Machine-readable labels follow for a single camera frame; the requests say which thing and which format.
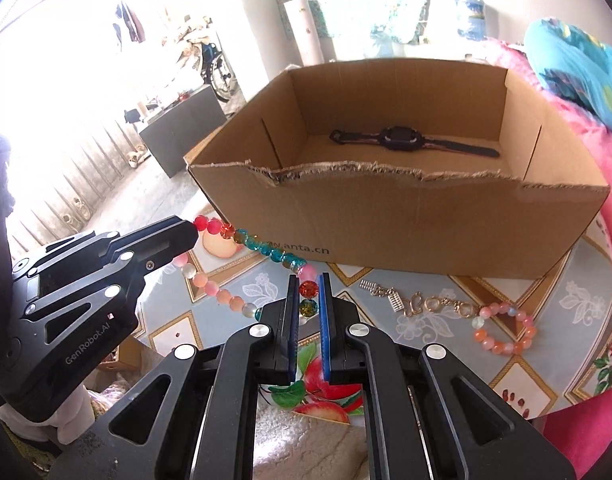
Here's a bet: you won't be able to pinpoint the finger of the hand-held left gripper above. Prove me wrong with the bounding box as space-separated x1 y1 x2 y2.
13 234 199 331
43 216 194 261

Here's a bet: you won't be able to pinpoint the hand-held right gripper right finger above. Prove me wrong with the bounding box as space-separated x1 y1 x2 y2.
318 272 569 480

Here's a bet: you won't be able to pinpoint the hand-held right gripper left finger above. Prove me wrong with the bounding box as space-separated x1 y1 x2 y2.
48 274 301 480

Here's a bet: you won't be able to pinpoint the multicolour glass bead necklace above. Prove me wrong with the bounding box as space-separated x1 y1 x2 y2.
173 214 319 321

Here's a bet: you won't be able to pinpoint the gold chain bracelet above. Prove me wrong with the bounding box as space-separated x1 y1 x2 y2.
360 280 479 318

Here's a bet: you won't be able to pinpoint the brown cardboard box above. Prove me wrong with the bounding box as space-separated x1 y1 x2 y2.
183 57 611 281

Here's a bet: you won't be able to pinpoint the pink bead bracelet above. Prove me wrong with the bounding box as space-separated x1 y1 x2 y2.
472 302 537 356

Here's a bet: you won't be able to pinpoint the person's left hand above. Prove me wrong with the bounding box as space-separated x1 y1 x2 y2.
0 389 94 448

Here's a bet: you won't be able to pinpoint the grey cabinet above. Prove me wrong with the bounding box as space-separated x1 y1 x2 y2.
138 84 227 178

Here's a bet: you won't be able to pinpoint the white fluffy towel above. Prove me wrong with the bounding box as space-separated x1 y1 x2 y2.
253 400 369 480

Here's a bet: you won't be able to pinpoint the wheelchair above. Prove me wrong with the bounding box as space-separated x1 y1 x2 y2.
201 40 239 101

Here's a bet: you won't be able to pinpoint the black wrist watch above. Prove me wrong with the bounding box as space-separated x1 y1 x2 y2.
330 125 501 159

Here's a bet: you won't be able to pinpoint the hanging clothes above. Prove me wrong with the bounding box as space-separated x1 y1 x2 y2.
113 0 144 43

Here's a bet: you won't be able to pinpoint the fruit printed tablecloth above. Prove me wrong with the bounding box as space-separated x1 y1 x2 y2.
136 200 612 426

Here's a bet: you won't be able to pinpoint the white paper roll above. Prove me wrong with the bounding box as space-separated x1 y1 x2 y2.
283 0 337 67

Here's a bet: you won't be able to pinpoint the pink blanket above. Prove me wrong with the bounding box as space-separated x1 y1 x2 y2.
478 40 612 480

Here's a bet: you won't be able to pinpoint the blue and white bucket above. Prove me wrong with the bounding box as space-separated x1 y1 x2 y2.
454 0 486 41

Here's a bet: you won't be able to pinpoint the blue patterned quilt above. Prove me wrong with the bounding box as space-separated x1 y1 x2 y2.
524 17 612 141

